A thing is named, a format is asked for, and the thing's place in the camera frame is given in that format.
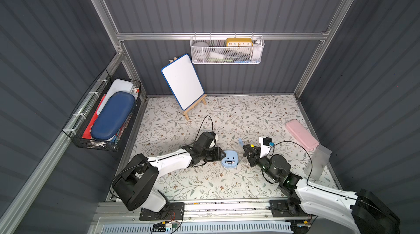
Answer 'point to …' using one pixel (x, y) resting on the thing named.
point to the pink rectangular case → (301, 135)
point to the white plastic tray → (115, 86)
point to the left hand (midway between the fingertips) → (225, 157)
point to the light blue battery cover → (240, 141)
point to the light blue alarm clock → (231, 155)
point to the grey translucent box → (316, 163)
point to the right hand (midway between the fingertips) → (248, 145)
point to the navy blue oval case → (113, 115)
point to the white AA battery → (229, 162)
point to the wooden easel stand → (185, 111)
